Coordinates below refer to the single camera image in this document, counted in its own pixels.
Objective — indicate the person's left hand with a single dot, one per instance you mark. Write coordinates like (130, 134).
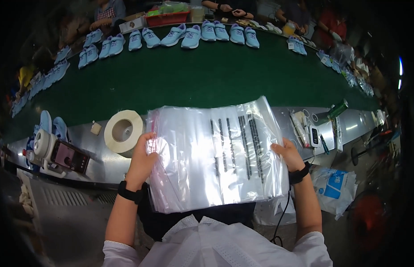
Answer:
(138, 167)

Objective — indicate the person's right hand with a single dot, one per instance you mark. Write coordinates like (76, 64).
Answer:
(292, 158)

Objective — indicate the stack of clear plastic bags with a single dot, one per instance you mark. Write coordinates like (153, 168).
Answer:
(210, 157)

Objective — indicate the black wrist band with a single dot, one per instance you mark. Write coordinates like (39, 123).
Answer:
(298, 175)
(130, 193)

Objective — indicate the white tube packet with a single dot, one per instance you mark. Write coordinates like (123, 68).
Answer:
(299, 128)

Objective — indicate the white handheld device with screen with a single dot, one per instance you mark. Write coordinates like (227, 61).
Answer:
(314, 136)

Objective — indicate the dark pen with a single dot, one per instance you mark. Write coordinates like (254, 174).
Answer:
(324, 143)

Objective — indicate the beige tape roll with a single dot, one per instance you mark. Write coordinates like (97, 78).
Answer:
(111, 136)

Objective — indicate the white plastic strip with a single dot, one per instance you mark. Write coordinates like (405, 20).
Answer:
(338, 133)

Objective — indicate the white bag with blue print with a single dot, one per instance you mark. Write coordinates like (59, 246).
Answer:
(335, 190)

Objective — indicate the small beige square tag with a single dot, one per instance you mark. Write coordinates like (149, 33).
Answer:
(96, 128)

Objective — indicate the green cylindrical bottle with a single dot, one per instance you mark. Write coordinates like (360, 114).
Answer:
(338, 108)

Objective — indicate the person's legs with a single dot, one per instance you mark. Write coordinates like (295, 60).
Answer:
(180, 222)

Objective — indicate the black smartphone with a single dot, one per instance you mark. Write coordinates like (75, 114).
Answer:
(69, 157)

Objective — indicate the light blue sneaker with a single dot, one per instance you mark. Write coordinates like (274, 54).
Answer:
(60, 128)
(45, 121)

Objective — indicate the white phone stand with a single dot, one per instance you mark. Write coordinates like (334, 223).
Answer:
(43, 148)

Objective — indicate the heap of small clear bags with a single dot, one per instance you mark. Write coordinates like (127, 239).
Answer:
(358, 83)

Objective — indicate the green conveyor belt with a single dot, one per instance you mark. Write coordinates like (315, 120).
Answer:
(200, 80)

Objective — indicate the person's body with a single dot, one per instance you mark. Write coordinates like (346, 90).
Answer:
(213, 247)

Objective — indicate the yellow container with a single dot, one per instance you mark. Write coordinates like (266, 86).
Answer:
(289, 29)

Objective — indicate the row of blue shoes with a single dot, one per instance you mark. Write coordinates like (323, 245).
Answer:
(190, 36)

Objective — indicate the cardboard box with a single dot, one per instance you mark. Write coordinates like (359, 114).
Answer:
(132, 24)

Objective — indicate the red plastic basket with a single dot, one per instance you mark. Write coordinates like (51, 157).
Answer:
(167, 18)

